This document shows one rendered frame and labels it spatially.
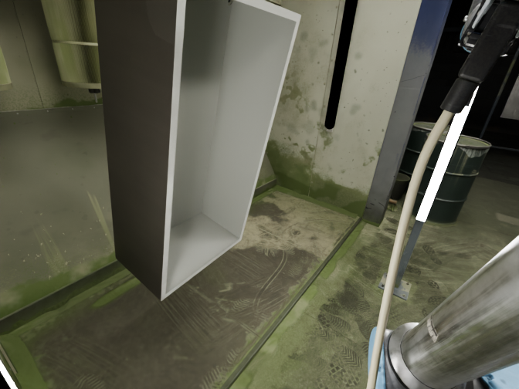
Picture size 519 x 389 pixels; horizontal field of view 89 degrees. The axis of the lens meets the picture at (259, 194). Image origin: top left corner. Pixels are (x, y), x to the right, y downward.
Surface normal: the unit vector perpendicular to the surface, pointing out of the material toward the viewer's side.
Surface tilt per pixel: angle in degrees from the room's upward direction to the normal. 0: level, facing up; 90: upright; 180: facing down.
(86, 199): 57
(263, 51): 90
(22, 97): 90
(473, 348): 107
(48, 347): 0
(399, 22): 90
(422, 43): 90
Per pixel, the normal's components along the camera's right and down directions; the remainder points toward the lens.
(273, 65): -0.56, 0.33
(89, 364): 0.06, -0.89
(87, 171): 0.71, -0.22
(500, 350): -0.52, 0.63
